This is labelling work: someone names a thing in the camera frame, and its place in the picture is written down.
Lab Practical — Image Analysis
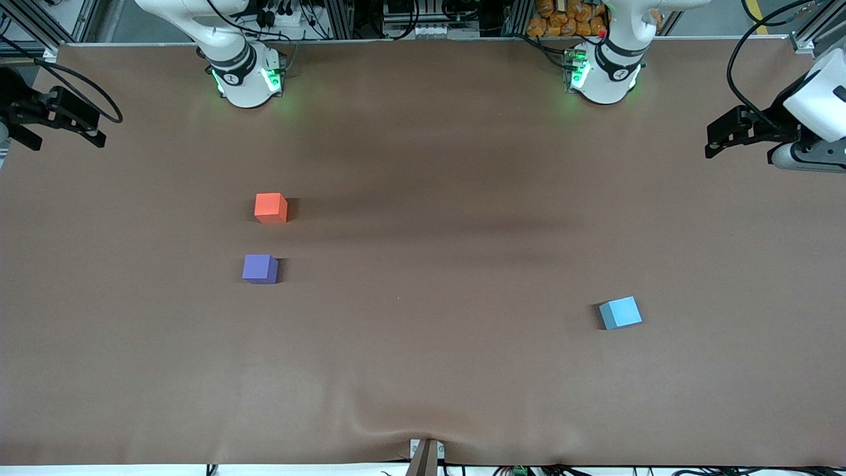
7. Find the blue foam block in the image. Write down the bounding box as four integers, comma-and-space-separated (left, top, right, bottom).
599, 296, 643, 331

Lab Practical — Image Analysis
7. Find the orange foam block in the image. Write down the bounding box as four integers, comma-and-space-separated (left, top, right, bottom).
254, 192, 289, 224

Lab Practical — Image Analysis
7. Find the purple foam block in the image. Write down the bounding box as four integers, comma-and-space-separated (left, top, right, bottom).
241, 254, 279, 285

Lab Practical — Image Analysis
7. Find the bag of orange items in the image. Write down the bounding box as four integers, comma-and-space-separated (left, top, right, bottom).
527, 0, 607, 38

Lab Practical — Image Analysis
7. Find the large table cover mat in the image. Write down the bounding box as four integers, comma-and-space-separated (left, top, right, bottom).
0, 40, 846, 467

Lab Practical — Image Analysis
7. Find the aluminium frame rail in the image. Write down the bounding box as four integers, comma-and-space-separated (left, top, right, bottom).
790, 0, 846, 55
0, 0, 100, 48

